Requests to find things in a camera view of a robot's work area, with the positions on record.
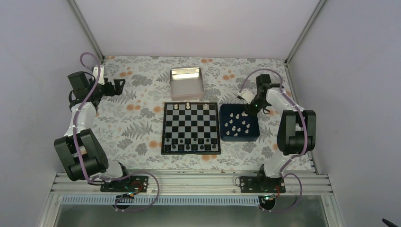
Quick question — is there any black silver chess board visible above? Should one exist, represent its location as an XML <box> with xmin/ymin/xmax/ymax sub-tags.
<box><xmin>161</xmin><ymin>102</ymin><xmax>221</xmax><ymax>155</ymax></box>

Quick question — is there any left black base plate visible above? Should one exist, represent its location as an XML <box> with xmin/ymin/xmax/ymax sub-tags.
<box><xmin>100</xmin><ymin>175</ymin><xmax>148</xmax><ymax>193</ymax></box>

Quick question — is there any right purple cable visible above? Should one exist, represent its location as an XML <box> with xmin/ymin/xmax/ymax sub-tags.
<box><xmin>239</xmin><ymin>68</ymin><xmax>309</xmax><ymax>213</ymax></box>

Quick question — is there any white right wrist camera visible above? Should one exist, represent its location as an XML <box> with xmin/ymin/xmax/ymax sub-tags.
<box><xmin>237</xmin><ymin>89</ymin><xmax>255</xmax><ymax>104</ymax></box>

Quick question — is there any pink metal tin box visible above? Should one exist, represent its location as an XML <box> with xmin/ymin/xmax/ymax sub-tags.
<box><xmin>169</xmin><ymin>67</ymin><xmax>205</xmax><ymax>101</ymax></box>

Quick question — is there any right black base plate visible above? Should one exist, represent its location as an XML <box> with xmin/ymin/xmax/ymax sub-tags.
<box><xmin>239</xmin><ymin>176</ymin><xmax>286</xmax><ymax>193</ymax></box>

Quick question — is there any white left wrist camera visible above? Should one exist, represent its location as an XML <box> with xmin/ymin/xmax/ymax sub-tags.
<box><xmin>92</xmin><ymin>65</ymin><xmax>105</xmax><ymax>85</ymax></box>

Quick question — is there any aluminium rail frame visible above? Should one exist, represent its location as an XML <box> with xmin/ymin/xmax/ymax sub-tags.
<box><xmin>51</xmin><ymin>171</ymin><xmax>333</xmax><ymax>196</ymax></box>

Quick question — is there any purple cable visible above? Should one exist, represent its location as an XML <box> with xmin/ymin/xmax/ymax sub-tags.
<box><xmin>72</xmin><ymin>52</ymin><xmax>160</xmax><ymax>212</ymax></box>
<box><xmin>239</xmin><ymin>68</ymin><xmax>309</xmax><ymax>213</ymax></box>

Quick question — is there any floral patterned table mat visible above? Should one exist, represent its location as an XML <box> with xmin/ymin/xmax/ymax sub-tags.
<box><xmin>93</xmin><ymin>55</ymin><xmax>288</xmax><ymax>170</ymax></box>

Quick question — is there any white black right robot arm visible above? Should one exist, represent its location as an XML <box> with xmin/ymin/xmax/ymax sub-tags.
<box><xmin>238</xmin><ymin>74</ymin><xmax>316</xmax><ymax>192</ymax></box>

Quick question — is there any black chess piece row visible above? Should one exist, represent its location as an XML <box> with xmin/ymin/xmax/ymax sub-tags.
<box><xmin>163</xmin><ymin>138</ymin><xmax>219</xmax><ymax>151</ymax></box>

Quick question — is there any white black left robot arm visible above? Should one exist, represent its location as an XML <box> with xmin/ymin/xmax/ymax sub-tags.
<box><xmin>54</xmin><ymin>71</ymin><xmax>132</xmax><ymax>192</ymax></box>

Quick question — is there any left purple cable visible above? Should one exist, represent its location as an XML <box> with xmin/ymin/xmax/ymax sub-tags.
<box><xmin>72</xmin><ymin>52</ymin><xmax>160</xmax><ymax>212</ymax></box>

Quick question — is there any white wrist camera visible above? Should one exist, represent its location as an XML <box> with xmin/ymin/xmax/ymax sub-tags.
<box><xmin>237</xmin><ymin>89</ymin><xmax>255</xmax><ymax>104</ymax></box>
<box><xmin>92</xmin><ymin>65</ymin><xmax>105</xmax><ymax>85</ymax></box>

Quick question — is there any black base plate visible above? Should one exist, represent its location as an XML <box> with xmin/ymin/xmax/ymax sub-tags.
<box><xmin>239</xmin><ymin>176</ymin><xmax>286</xmax><ymax>193</ymax></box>
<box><xmin>100</xmin><ymin>175</ymin><xmax>148</xmax><ymax>193</ymax></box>

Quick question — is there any blue plastic piece tray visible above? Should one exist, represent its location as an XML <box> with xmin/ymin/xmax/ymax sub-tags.
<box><xmin>219</xmin><ymin>104</ymin><xmax>260</xmax><ymax>142</ymax></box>

